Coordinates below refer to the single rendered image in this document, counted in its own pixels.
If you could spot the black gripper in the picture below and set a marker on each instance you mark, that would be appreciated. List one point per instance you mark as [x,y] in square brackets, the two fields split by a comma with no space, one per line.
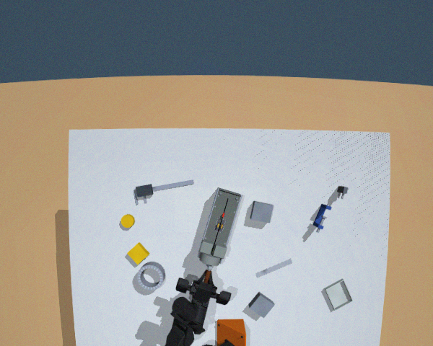
[222,298]

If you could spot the blue c-clamp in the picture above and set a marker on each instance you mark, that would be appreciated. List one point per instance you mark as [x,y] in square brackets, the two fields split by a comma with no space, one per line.
[320,218]

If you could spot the yellow block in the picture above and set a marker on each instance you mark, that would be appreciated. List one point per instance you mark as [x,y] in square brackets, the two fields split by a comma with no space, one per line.
[138,253]

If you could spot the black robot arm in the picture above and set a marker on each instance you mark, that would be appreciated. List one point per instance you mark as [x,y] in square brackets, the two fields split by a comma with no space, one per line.
[188,318]

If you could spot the yellow short cylinder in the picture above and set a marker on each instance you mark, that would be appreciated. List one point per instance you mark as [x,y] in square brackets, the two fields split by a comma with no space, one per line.
[127,221]

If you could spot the grey hollow cylinder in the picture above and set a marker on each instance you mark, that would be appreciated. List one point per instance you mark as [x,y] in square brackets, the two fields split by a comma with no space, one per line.
[144,283]

